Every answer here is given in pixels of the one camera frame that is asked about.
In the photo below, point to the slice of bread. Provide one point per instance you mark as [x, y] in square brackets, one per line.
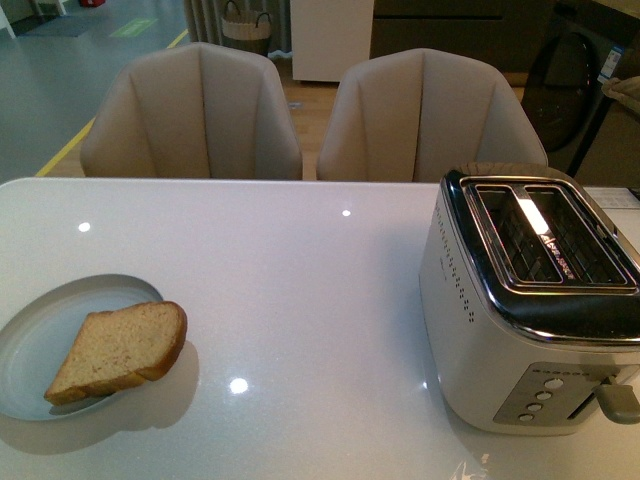
[118, 350]

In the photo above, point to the dark kitchen counter cabinet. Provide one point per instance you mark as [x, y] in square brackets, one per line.
[506, 34]

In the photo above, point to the label card on table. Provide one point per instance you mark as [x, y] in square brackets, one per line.
[613, 198]

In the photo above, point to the grey curtain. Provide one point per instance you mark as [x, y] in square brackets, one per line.
[204, 22]

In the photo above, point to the white chrome two-slot toaster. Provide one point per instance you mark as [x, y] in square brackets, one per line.
[530, 297]

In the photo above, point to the right beige chair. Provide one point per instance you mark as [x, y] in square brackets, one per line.
[414, 115]

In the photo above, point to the white cabinet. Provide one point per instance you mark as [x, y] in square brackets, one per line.
[329, 37]

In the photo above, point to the white round plate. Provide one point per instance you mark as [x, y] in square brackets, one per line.
[36, 340]

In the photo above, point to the woven basket with handles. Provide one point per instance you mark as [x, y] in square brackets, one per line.
[246, 30]

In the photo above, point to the left beige chair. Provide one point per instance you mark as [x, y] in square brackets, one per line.
[199, 111]

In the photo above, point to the beige chair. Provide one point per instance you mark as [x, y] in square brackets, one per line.
[414, 115]
[199, 111]

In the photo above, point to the black front-load washing machine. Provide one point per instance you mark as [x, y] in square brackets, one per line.
[581, 47]

